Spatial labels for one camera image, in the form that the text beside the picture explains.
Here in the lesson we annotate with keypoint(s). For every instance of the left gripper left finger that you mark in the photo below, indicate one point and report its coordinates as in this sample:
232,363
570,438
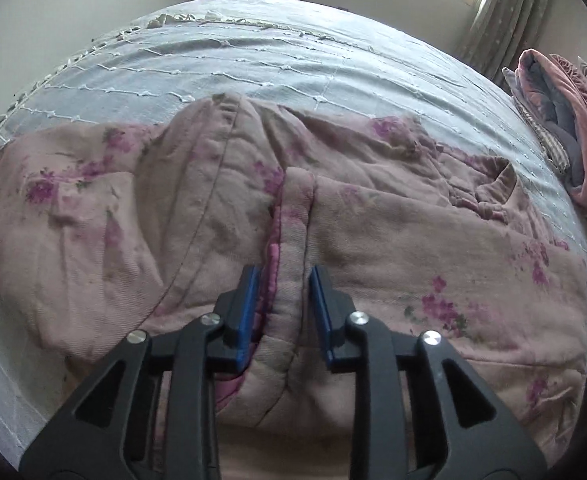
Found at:
147,410

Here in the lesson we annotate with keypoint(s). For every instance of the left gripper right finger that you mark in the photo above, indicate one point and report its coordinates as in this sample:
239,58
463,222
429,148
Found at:
421,410

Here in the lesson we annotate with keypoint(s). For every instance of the pink floral quilted garment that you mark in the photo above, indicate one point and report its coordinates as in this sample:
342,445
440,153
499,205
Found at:
113,227

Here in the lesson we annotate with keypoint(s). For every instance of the pink grey folded blanket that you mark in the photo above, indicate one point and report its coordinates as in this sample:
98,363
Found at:
550,92

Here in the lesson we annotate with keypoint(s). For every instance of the grey tufted bedspread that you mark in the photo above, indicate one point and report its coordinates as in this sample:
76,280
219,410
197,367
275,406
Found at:
313,56

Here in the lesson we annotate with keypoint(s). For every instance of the grey curtain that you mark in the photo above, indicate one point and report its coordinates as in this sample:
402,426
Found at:
499,30

